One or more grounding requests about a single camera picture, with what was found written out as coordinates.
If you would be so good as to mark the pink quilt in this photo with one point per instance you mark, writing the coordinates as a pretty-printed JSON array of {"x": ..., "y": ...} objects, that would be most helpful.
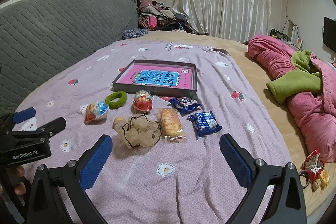
[{"x": 314, "y": 114}]

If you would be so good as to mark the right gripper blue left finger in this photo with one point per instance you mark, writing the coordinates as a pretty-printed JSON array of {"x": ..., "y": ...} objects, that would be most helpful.
[{"x": 46, "y": 204}]

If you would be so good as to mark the blue cookie packet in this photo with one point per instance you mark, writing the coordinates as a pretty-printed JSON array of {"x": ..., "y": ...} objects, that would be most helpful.
[{"x": 184, "y": 105}]

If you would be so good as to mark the yellow packaged cake snack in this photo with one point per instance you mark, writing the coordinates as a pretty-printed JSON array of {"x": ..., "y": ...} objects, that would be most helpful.
[{"x": 171, "y": 124}]

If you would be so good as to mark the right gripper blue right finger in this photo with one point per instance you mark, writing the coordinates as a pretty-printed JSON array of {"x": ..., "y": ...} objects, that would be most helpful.
[{"x": 286, "y": 203}]

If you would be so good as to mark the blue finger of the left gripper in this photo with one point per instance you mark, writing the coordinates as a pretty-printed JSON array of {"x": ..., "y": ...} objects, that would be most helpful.
[
  {"x": 9, "y": 120},
  {"x": 46, "y": 131}
]

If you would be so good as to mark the pink and blue book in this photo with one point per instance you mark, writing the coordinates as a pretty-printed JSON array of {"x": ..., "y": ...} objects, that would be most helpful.
[{"x": 171, "y": 76}]

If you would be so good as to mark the blue wafer packet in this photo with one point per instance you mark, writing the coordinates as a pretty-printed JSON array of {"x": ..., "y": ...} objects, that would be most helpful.
[{"x": 205, "y": 123}]

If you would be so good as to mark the black television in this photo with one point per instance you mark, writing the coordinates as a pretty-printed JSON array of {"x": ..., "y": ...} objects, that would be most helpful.
[{"x": 329, "y": 33}]

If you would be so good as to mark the red toy egg capsule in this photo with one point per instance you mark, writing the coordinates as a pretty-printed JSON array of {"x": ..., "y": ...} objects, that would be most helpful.
[{"x": 143, "y": 101}]

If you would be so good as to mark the green fuzzy hair scrunchie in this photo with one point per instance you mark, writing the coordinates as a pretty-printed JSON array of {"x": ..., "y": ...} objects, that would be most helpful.
[{"x": 116, "y": 100}]

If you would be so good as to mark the person's left hand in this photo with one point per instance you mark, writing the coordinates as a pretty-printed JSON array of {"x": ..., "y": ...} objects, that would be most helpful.
[{"x": 20, "y": 188}]

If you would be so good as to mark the green fleece blanket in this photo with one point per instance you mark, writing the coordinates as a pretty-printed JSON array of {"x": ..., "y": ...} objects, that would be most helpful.
[{"x": 305, "y": 78}]

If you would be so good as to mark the red snack wrappers heap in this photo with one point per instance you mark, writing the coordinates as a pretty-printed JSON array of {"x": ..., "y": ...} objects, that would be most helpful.
[{"x": 314, "y": 172}]

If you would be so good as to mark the grey quilted headboard cover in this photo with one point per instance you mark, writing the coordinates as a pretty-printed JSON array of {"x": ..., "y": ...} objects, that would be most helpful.
[{"x": 41, "y": 38}]

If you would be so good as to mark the tan bed blanket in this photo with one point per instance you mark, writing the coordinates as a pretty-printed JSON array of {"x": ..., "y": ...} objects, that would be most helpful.
[{"x": 317, "y": 203}]

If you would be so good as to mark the cluttered side table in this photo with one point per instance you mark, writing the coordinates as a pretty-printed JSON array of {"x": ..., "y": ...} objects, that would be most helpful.
[{"x": 289, "y": 35}]

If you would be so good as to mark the beige sheer hair scrunchie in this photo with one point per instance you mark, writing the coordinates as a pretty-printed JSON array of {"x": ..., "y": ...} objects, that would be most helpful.
[{"x": 137, "y": 131}]

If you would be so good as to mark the pile of clothes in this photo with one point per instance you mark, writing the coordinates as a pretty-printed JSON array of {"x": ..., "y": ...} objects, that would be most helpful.
[{"x": 155, "y": 16}]

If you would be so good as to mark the blue-red toy egg capsule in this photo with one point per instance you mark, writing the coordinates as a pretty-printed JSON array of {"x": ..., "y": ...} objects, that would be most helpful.
[{"x": 96, "y": 112}]

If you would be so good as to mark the blue patterned cloth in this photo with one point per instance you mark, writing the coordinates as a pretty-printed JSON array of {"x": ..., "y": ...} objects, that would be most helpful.
[{"x": 134, "y": 33}]

